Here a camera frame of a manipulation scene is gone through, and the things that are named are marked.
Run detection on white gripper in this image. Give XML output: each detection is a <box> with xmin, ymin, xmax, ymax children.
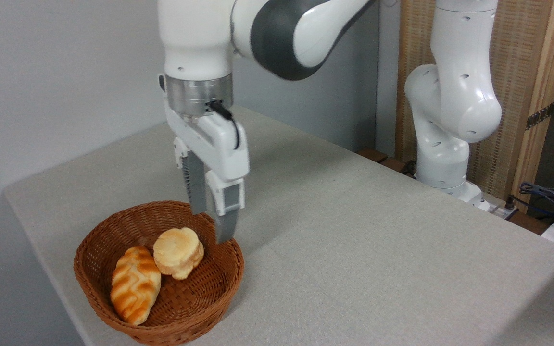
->
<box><xmin>158</xmin><ymin>73</ymin><xmax>251</xmax><ymax>245</ymax></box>

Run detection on round pale bread roll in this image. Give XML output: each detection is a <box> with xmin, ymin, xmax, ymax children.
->
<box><xmin>153</xmin><ymin>227</ymin><xmax>205</xmax><ymax>281</ymax></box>

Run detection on brown wicker basket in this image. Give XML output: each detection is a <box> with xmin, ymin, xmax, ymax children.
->
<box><xmin>74</xmin><ymin>200</ymin><xmax>245</xmax><ymax>346</ymax></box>

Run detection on braided golden bread loaf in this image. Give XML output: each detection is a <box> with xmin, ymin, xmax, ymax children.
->
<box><xmin>110</xmin><ymin>246</ymin><xmax>162</xmax><ymax>326</ymax></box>

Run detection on brown wooden blocks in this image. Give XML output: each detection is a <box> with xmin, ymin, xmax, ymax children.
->
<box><xmin>356</xmin><ymin>147</ymin><xmax>418</xmax><ymax>177</ymax></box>

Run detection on wooden woven screen panel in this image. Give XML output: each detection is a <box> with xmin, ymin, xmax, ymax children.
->
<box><xmin>395</xmin><ymin>0</ymin><xmax>554</xmax><ymax>213</ymax></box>

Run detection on metal screen hinge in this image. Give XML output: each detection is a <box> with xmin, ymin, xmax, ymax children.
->
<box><xmin>526</xmin><ymin>102</ymin><xmax>554</xmax><ymax>131</ymax></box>

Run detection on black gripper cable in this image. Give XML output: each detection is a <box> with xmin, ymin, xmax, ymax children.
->
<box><xmin>208</xmin><ymin>99</ymin><xmax>241</xmax><ymax>150</ymax></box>

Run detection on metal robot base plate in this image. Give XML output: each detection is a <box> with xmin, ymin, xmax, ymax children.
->
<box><xmin>478</xmin><ymin>192</ymin><xmax>519</xmax><ymax>220</ymax></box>

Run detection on bundle of dark cables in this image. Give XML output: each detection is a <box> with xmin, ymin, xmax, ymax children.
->
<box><xmin>518</xmin><ymin>182</ymin><xmax>554</xmax><ymax>227</ymax></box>

